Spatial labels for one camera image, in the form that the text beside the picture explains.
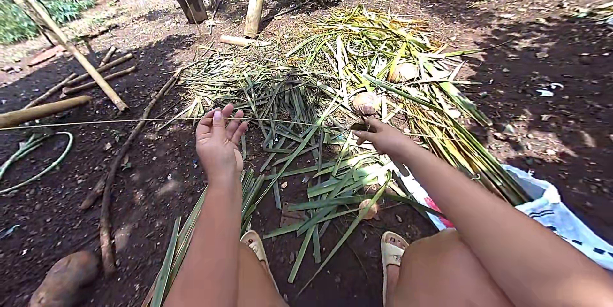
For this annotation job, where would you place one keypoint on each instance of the person's left little finger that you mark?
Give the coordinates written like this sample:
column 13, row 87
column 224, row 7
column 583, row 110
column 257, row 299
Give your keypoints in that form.
column 239, row 133

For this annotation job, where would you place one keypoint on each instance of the short bamboo piece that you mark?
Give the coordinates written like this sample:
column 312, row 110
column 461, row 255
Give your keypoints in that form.
column 239, row 41

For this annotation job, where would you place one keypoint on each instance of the thin brown branch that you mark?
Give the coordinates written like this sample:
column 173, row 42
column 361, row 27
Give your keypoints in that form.
column 50, row 92
column 100, row 80
column 103, row 67

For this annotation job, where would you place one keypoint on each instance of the person's left index finger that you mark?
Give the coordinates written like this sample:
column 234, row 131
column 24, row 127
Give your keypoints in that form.
column 204, row 125

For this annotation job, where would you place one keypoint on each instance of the person's left middle finger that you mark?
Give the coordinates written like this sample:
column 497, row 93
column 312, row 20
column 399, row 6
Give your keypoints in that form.
column 228, row 111

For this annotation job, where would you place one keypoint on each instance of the long curved brown branch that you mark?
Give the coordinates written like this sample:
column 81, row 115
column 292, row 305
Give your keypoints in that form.
column 122, row 158

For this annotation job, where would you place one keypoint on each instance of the pile of green leaf strips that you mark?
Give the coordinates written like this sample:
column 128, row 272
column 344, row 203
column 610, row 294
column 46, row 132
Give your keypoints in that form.
column 282, row 91

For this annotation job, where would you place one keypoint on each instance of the person's left thumb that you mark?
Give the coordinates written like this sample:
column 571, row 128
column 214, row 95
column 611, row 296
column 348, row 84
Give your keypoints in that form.
column 219, row 127

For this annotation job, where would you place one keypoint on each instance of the person's right forearm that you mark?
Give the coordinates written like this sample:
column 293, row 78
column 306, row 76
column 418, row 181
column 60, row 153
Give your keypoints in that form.
column 493, row 216

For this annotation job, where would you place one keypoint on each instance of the black bucket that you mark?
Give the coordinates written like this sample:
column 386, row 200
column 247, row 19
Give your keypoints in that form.
column 190, row 4

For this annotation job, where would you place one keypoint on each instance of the person's left forearm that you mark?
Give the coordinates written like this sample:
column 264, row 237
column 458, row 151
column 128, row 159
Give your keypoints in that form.
column 210, row 249

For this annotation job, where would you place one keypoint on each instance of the round pale brown husk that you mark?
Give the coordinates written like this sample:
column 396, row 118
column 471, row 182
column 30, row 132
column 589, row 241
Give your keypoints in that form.
column 404, row 72

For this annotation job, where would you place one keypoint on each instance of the short dark wood piece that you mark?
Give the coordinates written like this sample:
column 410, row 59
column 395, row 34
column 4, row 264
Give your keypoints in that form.
column 93, row 194

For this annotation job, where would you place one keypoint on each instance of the small round orange-brown husk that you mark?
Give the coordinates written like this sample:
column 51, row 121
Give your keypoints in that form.
column 368, row 209

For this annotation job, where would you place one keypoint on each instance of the thick brown wooden log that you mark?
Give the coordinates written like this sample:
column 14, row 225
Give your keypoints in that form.
column 43, row 111

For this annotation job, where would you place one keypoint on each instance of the upright thick bamboo pole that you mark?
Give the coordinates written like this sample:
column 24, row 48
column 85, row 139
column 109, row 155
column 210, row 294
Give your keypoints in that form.
column 256, row 0

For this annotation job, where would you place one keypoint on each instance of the slanted long wooden pole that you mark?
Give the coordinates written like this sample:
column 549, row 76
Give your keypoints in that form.
column 79, row 53

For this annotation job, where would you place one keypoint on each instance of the white printed sack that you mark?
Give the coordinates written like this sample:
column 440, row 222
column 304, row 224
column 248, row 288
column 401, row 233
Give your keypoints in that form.
column 555, row 211

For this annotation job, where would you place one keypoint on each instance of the person's legs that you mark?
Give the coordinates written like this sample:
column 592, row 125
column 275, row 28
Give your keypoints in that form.
column 440, row 268

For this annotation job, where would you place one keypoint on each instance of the small dark blade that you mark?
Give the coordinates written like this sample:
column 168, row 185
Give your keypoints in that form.
column 360, row 126

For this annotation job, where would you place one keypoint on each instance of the brown rock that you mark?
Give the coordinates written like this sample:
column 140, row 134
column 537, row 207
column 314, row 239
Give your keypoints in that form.
column 67, row 278

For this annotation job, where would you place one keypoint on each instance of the person's left ring finger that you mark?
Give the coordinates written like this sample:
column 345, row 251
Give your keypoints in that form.
column 234, row 124

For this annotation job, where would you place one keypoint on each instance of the white scrap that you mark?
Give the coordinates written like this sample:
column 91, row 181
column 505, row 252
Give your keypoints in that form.
column 545, row 92

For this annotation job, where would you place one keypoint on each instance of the person's left hand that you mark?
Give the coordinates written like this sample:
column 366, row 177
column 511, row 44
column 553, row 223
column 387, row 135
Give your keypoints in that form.
column 218, row 153

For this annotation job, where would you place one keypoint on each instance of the person's right hand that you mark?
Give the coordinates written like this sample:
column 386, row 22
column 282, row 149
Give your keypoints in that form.
column 389, row 139

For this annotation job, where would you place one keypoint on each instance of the bundle of long yellow-green leaves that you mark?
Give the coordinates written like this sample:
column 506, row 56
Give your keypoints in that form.
column 464, row 144

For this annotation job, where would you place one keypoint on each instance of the round pinkish-brown husk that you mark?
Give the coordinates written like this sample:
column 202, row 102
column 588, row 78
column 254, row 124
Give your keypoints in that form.
column 366, row 103

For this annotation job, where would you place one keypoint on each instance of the person's right fingers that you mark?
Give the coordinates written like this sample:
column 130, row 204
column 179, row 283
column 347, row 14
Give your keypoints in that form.
column 368, row 133

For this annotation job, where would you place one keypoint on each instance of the long thin pale strip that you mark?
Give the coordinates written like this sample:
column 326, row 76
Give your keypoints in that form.
column 119, row 120

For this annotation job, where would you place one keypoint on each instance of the green grass clump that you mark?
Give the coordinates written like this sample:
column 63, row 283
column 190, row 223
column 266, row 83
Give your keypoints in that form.
column 17, row 22

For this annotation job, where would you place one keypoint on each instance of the flat reddish slab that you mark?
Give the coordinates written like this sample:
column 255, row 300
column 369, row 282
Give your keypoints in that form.
column 46, row 55

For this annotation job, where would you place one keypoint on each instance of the bundle of narrow green leaves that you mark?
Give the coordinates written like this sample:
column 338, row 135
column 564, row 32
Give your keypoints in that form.
column 184, row 244

